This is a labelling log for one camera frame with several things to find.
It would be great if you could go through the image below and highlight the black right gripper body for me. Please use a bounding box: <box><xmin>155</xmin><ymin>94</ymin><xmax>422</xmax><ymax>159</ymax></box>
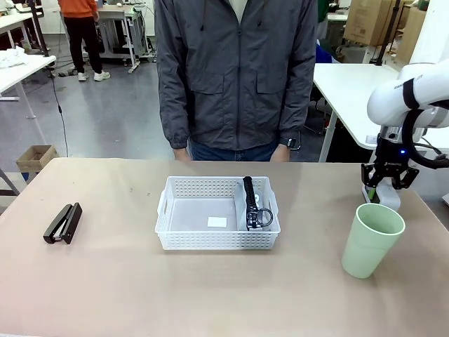
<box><xmin>373</xmin><ymin>134</ymin><xmax>420</xmax><ymax>178</ymax></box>

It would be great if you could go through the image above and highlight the white rectangular box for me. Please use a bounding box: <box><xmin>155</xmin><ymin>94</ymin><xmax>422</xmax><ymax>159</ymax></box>
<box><xmin>363</xmin><ymin>175</ymin><xmax>401</xmax><ymax>212</ymax></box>

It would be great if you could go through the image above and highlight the black stapler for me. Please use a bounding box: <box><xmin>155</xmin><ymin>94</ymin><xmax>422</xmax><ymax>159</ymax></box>
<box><xmin>42</xmin><ymin>201</ymin><xmax>84</xmax><ymax>245</ymax></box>

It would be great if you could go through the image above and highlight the person's left forearm grey sleeve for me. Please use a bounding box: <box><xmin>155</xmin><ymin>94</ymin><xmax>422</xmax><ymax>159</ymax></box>
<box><xmin>276</xmin><ymin>70</ymin><xmax>318</xmax><ymax>147</ymax></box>

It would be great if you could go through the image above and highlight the person's right forearm grey sleeve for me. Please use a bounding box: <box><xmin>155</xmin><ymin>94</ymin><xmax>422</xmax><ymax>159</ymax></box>
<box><xmin>156</xmin><ymin>70</ymin><xmax>193</xmax><ymax>152</ymax></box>

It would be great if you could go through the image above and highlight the white perforated plastic basket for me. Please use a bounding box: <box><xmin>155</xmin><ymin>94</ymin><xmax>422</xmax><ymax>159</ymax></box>
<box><xmin>154</xmin><ymin>176</ymin><xmax>282</xmax><ymax>251</ymax></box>

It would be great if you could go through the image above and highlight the person's left hand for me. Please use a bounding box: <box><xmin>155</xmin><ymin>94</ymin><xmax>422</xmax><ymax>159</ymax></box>
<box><xmin>270</xmin><ymin>143</ymin><xmax>293</xmax><ymax>163</ymax></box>

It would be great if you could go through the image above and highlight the person's right hand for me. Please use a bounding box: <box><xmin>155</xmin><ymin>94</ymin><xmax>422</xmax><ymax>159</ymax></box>
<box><xmin>173</xmin><ymin>147</ymin><xmax>192</xmax><ymax>163</ymax></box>

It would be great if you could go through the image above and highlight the light green plastic cup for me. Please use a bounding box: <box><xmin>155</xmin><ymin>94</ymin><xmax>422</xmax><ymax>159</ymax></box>
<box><xmin>341</xmin><ymin>202</ymin><xmax>407</xmax><ymax>279</ymax></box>

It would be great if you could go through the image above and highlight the large white desk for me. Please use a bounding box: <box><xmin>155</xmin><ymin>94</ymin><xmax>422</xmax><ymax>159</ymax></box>
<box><xmin>311</xmin><ymin>62</ymin><xmax>401</xmax><ymax>163</ymax></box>

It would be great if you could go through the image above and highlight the black stand pole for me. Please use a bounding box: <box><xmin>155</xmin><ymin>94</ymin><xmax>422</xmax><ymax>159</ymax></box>
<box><xmin>373</xmin><ymin>0</ymin><xmax>402</xmax><ymax>67</ymax></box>

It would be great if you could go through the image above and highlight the blue cloth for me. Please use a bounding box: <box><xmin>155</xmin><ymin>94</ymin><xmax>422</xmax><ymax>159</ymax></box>
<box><xmin>315</xmin><ymin>42</ymin><xmax>342</xmax><ymax>64</ymax></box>

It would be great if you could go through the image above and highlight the tall brown cardboard box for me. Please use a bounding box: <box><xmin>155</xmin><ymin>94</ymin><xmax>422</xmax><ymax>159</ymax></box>
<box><xmin>398</xmin><ymin>6</ymin><xmax>428</xmax><ymax>65</ymax></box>

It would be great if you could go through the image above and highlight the white card packaging sheet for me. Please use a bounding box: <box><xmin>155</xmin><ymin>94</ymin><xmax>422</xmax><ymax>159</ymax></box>
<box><xmin>233</xmin><ymin>179</ymin><xmax>272</xmax><ymax>232</ymax></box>

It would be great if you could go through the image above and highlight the large brown cardboard box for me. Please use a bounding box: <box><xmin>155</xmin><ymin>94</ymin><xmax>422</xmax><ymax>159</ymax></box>
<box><xmin>342</xmin><ymin>0</ymin><xmax>405</xmax><ymax>47</ymax></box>

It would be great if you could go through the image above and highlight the person in grey jacket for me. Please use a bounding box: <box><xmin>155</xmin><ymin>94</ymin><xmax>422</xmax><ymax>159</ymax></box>
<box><xmin>153</xmin><ymin>0</ymin><xmax>319</xmax><ymax>163</ymax></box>

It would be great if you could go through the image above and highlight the person in orange top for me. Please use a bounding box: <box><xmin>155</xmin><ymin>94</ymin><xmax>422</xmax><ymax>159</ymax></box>
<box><xmin>57</xmin><ymin>0</ymin><xmax>112</xmax><ymax>83</ymax></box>

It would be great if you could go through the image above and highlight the small open cardboard box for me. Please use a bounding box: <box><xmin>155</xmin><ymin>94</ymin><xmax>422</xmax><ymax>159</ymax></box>
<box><xmin>15</xmin><ymin>144</ymin><xmax>59</xmax><ymax>173</ymax></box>

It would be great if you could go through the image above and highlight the black metal table leg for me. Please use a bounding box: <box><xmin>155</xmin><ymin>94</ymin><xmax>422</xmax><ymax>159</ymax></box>
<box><xmin>0</xmin><ymin>167</ymin><xmax>21</xmax><ymax>198</ymax></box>

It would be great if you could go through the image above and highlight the white table with white legs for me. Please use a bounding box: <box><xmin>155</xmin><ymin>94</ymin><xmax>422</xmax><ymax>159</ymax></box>
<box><xmin>0</xmin><ymin>54</ymin><xmax>58</xmax><ymax>121</ymax></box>

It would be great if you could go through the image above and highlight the crumpled white cloth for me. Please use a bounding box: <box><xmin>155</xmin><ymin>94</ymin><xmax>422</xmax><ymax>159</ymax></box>
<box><xmin>0</xmin><ymin>46</ymin><xmax>29</xmax><ymax>70</ymax></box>

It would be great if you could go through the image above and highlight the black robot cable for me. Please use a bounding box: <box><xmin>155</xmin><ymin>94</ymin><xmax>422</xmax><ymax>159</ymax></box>
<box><xmin>401</xmin><ymin>107</ymin><xmax>449</xmax><ymax>170</ymax></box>

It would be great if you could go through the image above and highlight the black ridged tool with ring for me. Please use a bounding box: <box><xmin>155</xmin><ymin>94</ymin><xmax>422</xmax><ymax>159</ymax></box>
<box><xmin>242</xmin><ymin>176</ymin><xmax>274</xmax><ymax>232</ymax></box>

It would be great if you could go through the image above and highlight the white metal frame workbench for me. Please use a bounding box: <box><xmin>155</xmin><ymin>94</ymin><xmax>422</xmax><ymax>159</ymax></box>
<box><xmin>97</xmin><ymin>0</ymin><xmax>158</xmax><ymax>74</ymax></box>

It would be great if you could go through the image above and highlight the thin black floor cable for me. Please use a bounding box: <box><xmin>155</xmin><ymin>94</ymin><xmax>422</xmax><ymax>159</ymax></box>
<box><xmin>51</xmin><ymin>68</ymin><xmax>70</xmax><ymax>158</ymax></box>

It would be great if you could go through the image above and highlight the black table frame post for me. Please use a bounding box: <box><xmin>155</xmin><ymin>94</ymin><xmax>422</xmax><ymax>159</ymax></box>
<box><xmin>29</xmin><ymin>0</ymin><xmax>51</xmax><ymax>58</ymax></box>

